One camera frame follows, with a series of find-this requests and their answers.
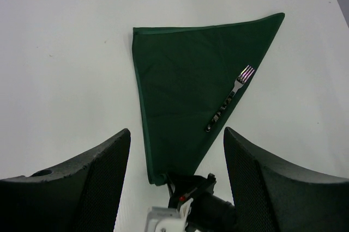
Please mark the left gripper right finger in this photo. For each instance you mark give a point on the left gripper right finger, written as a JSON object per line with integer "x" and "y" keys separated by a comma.
{"x": 273, "y": 194}

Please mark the silver fork with dark handle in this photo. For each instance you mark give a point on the silver fork with dark handle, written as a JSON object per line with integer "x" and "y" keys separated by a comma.
{"x": 238, "y": 84}

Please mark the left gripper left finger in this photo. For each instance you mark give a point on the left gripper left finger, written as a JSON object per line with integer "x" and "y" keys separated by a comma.
{"x": 79, "y": 194}

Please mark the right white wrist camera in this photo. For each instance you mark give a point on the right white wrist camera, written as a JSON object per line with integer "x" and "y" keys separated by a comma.
{"x": 161, "y": 219}

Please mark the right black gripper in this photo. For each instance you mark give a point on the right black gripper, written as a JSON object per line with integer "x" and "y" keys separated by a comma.
{"x": 207, "y": 212}

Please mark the dark green cloth napkin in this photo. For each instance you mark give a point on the dark green cloth napkin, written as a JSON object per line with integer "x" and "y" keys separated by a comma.
{"x": 183, "y": 76}

